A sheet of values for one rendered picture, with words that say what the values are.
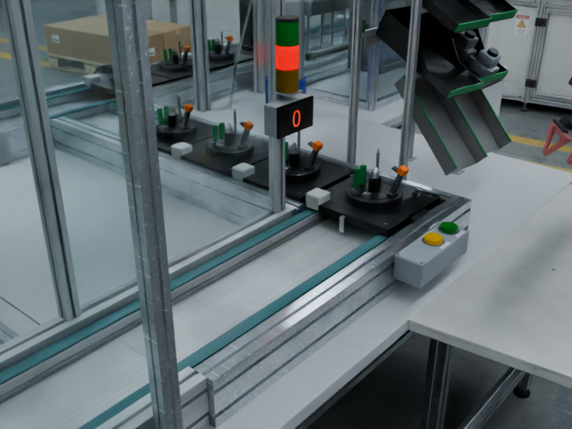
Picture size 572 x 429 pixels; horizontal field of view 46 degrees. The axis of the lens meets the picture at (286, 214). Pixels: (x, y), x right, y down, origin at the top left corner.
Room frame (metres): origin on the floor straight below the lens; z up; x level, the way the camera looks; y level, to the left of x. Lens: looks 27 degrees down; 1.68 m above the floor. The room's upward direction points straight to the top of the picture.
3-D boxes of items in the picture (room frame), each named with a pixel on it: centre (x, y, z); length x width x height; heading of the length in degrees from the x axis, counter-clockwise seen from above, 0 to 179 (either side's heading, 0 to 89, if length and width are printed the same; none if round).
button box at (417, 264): (1.30, -0.32, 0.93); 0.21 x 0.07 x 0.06; 139
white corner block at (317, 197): (1.49, -0.08, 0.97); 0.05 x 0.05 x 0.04; 49
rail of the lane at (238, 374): (1.20, -0.15, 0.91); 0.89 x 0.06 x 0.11; 139
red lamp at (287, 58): (1.44, 0.00, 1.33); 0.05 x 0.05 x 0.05
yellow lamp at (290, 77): (1.44, 0.00, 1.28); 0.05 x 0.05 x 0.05
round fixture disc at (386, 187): (1.50, -0.22, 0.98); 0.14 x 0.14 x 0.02
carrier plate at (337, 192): (1.50, -0.22, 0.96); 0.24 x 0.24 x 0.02; 49
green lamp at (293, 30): (1.44, 0.00, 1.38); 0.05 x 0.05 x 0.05
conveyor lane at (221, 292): (1.29, 0.00, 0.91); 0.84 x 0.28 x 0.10; 139
